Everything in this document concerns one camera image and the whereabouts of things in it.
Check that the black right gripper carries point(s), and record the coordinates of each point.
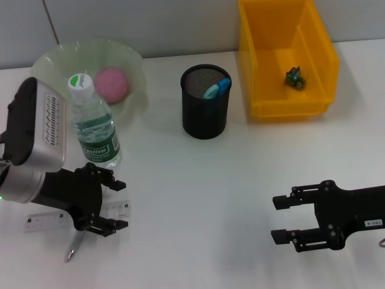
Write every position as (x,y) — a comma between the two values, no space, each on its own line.
(349,210)

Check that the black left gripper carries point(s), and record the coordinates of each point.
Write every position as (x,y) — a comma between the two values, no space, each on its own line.
(75,192)

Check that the clear green-label water bottle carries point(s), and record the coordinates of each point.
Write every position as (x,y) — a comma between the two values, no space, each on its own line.
(96,126)

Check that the pink peach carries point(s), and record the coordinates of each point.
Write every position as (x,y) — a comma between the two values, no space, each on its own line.
(114,84)

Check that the green plastic wrapper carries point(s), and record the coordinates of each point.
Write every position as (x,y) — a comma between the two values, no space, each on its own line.
(295,79)

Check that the blue scissors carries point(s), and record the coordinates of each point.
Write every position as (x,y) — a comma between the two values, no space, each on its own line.
(221,85)

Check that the clear plastic ruler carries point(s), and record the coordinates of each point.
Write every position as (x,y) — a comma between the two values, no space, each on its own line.
(117,209)

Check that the silver pen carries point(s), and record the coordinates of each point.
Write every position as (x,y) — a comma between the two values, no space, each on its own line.
(73,247)

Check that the black mesh pen holder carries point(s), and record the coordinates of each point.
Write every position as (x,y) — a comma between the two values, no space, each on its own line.
(204,120)

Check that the pale green wavy fruit plate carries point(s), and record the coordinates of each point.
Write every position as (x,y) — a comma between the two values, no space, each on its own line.
(60,60)

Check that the yellow plastic bin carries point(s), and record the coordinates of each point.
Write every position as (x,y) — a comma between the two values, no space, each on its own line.
(270,90)

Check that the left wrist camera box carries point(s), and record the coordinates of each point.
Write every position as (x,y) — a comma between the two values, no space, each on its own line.
(45,126)

